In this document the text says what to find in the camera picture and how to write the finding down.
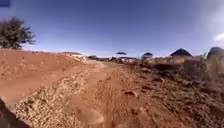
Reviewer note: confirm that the red dirt track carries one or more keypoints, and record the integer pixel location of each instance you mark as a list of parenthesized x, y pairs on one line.
[(110, 96)]

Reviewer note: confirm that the dark peaked roof hut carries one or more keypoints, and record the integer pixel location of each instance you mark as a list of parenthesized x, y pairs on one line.
[(181, 53)]

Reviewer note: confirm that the pale gravel strip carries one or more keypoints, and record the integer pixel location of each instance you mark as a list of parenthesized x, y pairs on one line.
[(50, 103)]

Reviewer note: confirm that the dry scrub bank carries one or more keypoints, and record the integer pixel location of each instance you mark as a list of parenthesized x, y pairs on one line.
[(195, 68)]

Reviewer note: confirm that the green tree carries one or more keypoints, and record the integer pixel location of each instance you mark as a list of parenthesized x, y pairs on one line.
[(13, 34)]

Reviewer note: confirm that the round thatched hut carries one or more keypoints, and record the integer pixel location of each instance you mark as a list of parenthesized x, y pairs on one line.
[(216, 53)]

